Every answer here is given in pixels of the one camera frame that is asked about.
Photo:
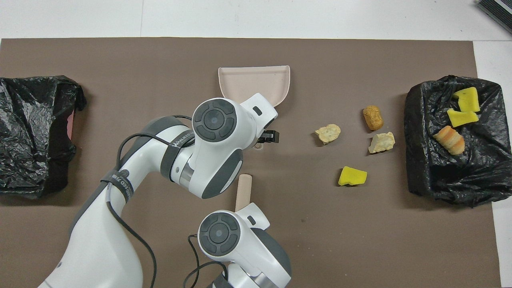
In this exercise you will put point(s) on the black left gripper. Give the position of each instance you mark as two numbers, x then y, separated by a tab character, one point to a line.
262	139

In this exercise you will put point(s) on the round pale bread chunk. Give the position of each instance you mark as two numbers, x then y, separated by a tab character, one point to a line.
328	134

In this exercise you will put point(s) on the beige plastic dustpan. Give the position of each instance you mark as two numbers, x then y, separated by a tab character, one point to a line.
256	82

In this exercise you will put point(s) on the beige hand brush black bristles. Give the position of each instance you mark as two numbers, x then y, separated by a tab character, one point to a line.
243	192

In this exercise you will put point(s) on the blocky yellow sponge piece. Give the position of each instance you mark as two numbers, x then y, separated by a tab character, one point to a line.
352	176

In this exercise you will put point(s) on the brown bread nugget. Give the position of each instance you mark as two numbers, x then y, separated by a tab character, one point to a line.
372	118

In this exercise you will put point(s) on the angular pale bread chunk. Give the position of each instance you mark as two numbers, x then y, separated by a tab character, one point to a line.
382	142

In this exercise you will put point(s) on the orange striped bread roll piece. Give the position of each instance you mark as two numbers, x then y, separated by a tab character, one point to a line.
450	140

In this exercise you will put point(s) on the wedge yellow sponge piece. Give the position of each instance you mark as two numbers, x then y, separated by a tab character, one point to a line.
462	118

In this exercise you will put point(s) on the notched yellow sponge piece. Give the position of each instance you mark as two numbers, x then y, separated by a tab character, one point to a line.
468	100

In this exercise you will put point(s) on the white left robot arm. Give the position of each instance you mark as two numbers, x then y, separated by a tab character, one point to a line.
216	160

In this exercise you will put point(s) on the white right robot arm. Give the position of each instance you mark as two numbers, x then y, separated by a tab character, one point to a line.
248	248

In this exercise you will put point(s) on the black-bagged pink bin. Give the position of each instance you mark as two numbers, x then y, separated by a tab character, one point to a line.
24	108

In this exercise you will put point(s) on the large brown table mat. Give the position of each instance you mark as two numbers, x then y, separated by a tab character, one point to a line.
320	240

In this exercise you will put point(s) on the dark grey ribbed device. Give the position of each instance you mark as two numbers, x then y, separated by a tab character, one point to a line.
498	8

